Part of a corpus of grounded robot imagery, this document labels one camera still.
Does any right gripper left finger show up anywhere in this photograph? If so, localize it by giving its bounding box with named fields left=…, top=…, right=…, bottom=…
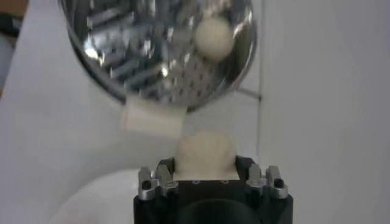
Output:
left=138, top=157, right=180, bottom=201

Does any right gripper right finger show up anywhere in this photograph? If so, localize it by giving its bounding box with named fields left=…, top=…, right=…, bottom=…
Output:
left=235, top=155, right=289, bottom=201

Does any white steamed baozi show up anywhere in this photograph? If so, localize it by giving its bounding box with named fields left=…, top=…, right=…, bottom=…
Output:
left=194, top=16, right=236, bottom=62
left=174, top=129, right=241, bottom=181

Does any perforated steel steamer basket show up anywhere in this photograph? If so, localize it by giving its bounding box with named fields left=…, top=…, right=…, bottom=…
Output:
left=59, top=0, right=258, bottom=113

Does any round white plate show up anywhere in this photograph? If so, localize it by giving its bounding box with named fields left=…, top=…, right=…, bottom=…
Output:
left=48, top=169, right=138, bottom=224

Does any cream electric cooking pot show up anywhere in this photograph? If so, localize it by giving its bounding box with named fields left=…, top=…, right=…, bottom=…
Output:
left=119, top=96, right=187, bottom=138

